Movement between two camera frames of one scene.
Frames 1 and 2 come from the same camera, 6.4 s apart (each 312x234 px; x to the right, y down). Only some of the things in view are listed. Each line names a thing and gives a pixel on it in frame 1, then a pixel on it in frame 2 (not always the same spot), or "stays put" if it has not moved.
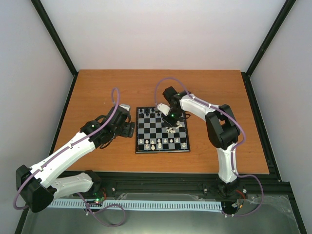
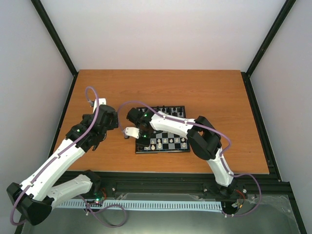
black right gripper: [170, 123] → [144, 143]
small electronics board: [99, 196] stays put
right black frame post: [246, 75] stays put
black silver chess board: [154, 135] stays put
